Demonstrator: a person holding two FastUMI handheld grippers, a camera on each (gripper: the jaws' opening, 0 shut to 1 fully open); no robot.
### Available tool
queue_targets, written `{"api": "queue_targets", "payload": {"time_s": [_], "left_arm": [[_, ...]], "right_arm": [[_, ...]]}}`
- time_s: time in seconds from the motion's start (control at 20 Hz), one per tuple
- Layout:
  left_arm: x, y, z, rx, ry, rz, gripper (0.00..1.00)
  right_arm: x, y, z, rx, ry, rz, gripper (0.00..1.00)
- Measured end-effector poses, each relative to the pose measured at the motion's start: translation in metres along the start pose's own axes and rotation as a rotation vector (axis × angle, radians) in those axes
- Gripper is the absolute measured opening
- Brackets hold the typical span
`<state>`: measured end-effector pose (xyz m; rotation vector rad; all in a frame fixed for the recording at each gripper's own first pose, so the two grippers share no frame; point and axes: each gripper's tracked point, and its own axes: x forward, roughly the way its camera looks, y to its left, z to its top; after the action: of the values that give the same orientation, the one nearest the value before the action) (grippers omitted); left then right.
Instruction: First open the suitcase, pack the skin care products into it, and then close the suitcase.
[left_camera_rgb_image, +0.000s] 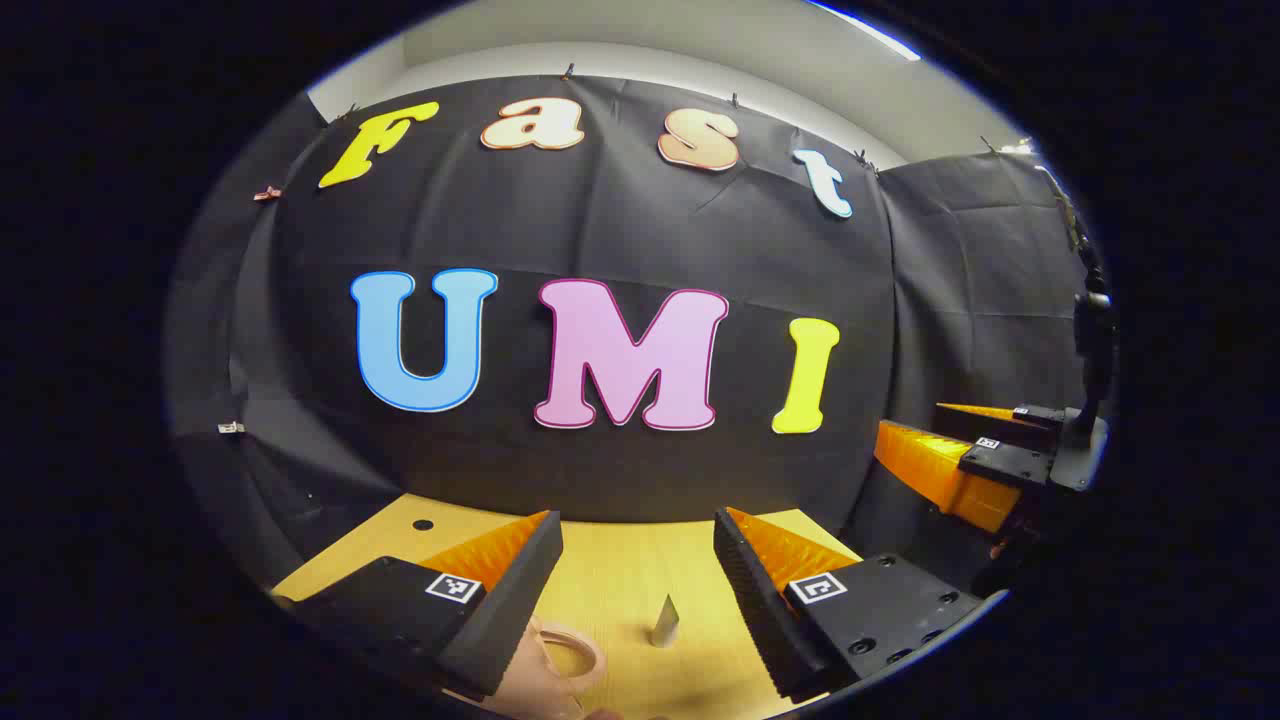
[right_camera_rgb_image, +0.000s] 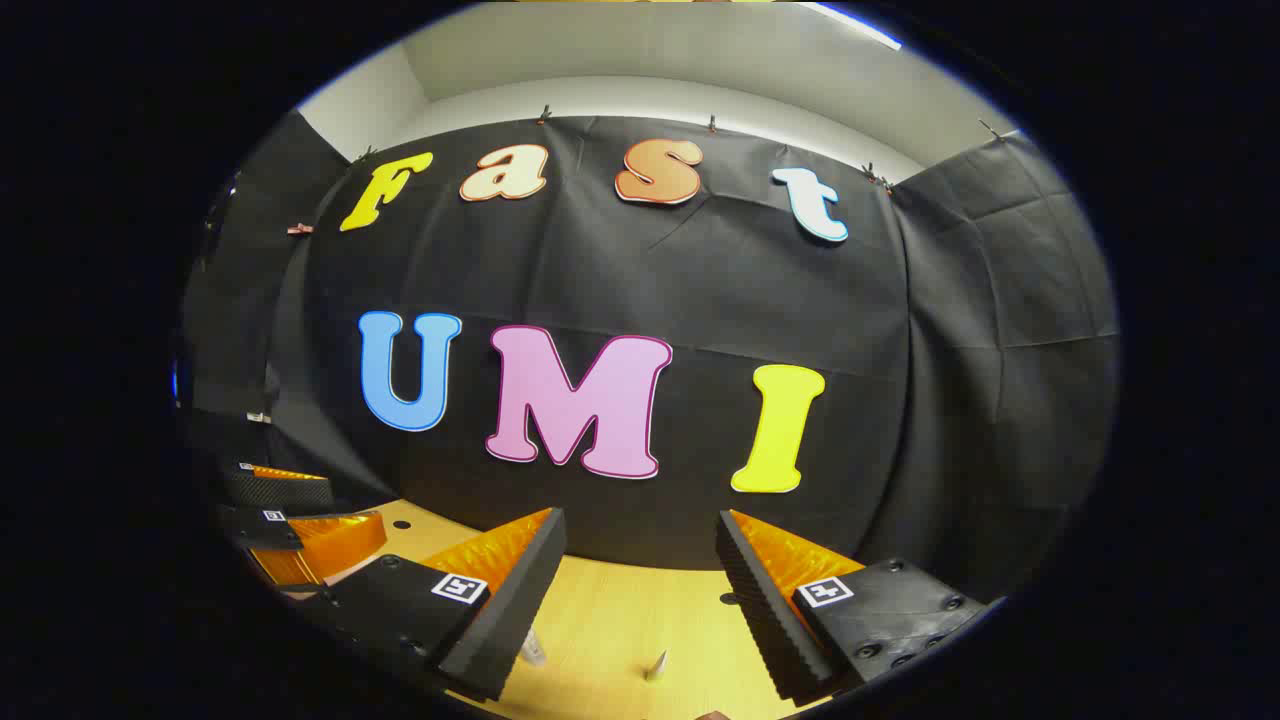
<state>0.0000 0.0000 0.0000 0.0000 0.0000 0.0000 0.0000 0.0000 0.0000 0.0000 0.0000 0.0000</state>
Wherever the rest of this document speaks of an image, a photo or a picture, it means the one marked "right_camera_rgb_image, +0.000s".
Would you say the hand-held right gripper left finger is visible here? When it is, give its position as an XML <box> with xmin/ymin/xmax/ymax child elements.
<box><xmin>300</xmin><ymin>507</ymin><xmax>568</xmax><ymax>703</ymax></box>

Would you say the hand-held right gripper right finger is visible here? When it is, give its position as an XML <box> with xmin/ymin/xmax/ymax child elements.
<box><xmin>715</xmin><ymin>509</ymin><xmax>991</xmax><ymax>706</ymax></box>

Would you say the black backdrop cloth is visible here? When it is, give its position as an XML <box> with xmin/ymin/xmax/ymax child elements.
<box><xmin>180</xmin><ymin>108</ymin><xmax>1121</xmax><ymax>601</ymax></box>

